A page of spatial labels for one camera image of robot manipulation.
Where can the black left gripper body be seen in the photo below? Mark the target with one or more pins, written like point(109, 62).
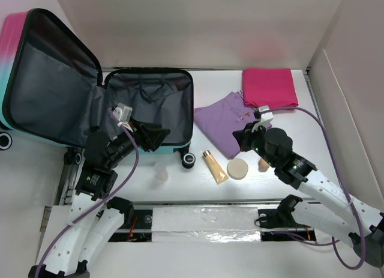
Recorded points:
point(143, 134)

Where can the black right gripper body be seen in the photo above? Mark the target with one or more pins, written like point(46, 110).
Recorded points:
point(248, 137)

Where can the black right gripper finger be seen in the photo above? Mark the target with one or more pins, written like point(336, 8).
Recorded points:
point(249, 127)
point(240, 138)

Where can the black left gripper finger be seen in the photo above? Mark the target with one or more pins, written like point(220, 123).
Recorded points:
point(156, 137)
point(151, 126)

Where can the purple shirt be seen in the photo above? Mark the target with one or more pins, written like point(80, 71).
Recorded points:
point(219, 120)

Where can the beige makeup sponge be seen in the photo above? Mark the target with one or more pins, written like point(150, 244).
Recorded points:
point(263, 165)

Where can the round beige powder puff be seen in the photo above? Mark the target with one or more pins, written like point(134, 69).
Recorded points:
point(237, 169)

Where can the beige cosmetic tube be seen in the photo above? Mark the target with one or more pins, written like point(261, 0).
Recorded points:
point(216, 170)

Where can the pink cloth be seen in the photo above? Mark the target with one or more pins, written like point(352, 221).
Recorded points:
point(268, 87)

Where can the pink and teal suitcase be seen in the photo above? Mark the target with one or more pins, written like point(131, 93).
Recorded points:
point(53, 88)

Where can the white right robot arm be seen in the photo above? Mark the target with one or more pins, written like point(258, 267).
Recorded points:
point(349, 220)

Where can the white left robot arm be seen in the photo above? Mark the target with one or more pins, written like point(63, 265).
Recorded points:
point(96, 212)

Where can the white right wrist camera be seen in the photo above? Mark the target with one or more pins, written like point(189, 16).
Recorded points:
point(263, 117)

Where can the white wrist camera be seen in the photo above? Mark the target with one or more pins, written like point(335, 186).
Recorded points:
point(122, 113)
point(263, 117)

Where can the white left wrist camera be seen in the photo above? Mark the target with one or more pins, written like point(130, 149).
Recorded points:
point(122, 113)

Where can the metal base rail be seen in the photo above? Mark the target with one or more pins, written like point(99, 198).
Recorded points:
point(206, 224)

